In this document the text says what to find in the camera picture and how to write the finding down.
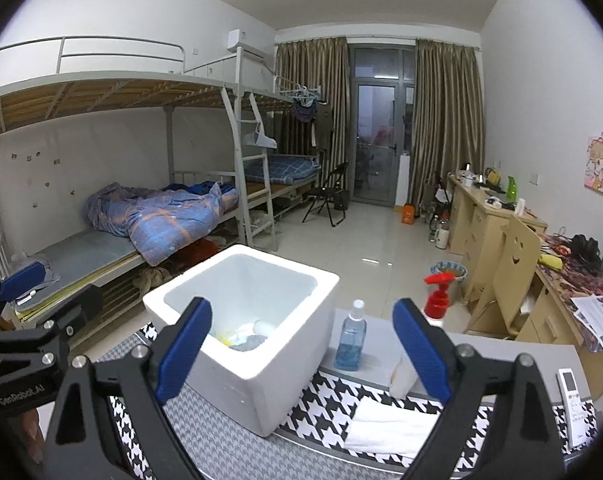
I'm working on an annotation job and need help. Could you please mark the white foam roll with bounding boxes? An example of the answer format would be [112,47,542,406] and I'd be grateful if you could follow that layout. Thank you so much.
[236,320,275,338]

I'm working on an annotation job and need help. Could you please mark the white air conditioner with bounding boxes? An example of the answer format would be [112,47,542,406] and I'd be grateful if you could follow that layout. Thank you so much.
[226,28,271,60]

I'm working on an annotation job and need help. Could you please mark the brown curtain left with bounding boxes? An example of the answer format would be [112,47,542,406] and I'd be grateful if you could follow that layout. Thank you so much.
[274,37,351,178]

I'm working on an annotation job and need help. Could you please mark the white towel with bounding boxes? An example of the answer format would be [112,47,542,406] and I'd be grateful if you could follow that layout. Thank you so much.
[345,398,439,458]

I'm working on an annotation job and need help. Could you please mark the white styrofoam box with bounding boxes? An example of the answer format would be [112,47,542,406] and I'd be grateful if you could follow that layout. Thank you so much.
[143,245,339,437]

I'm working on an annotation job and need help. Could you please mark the blue rimmed trash bin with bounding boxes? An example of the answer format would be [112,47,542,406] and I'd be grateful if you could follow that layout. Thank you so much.
[431,260,467,286]

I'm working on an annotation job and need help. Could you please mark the wooden smiley chair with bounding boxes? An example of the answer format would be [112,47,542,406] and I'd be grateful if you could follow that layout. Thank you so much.
[464,217,542,339]

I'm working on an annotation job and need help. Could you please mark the anime girl poster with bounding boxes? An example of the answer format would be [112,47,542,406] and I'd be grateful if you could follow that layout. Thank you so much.
[583,134,603,194]

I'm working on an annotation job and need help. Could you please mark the orange bag on floor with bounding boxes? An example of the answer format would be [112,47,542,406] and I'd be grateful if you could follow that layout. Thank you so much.
[401,204,415,224]

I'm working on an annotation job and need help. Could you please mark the far wooden desk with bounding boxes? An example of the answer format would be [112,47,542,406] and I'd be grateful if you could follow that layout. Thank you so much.
[445,173,548,281]

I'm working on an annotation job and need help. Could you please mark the yellow sponge cloth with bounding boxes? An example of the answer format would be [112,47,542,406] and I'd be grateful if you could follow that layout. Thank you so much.
[213,330,238,347]

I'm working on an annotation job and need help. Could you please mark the black folding chair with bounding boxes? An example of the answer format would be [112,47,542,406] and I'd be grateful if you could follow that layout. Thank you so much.
[301,162,349,228]

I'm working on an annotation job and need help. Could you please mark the wooden desk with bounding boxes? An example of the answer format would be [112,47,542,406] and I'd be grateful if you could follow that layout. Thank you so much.
[445,173,548,281]
[516,235,603,399]

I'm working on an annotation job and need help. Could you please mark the white papers on desk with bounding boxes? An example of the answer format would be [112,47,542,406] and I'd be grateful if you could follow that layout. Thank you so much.
[571,295,603,349]

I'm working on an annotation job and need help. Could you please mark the grey sock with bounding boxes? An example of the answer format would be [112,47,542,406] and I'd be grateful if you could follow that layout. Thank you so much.
[228,333,268,352]

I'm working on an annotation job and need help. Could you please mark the white remote control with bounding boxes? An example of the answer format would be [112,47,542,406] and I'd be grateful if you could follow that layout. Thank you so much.
[556,368,590,448]

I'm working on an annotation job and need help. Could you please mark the blue spray bottle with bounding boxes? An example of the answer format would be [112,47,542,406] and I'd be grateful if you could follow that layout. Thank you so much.
[333,299,367,372]

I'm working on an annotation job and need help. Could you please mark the blue plaid quilt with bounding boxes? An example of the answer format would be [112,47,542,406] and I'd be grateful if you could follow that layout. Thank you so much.
[83,181,239,266]

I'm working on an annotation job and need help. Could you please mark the green spray bottle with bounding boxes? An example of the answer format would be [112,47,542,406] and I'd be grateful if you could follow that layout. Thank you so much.
[507,176,517,202]

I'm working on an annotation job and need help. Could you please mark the glass balcony door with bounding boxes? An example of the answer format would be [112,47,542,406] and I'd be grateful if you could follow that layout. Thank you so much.
[349,44,416,208]

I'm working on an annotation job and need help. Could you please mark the metal bunk bed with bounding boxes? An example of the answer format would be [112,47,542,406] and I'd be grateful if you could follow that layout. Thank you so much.
[0,44,308,328]

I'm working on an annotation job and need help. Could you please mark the white red pump bottle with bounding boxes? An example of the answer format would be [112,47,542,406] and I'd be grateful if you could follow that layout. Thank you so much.
[389,273,455,403]

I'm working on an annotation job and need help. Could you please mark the person left hand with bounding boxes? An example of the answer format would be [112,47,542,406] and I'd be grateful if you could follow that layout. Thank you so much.
[8,408,45,466]

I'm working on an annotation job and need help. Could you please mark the houndstooth table mat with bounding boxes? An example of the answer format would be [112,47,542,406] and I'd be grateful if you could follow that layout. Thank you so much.
[93,320,600,480]

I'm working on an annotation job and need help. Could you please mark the brown curtain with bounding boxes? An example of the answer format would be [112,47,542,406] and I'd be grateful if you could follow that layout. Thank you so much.
[408,39,486,207]
[274,37,351,178]

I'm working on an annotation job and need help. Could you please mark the brown curtain right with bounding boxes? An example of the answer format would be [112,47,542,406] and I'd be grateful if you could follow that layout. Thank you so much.
[408,39,486,207]

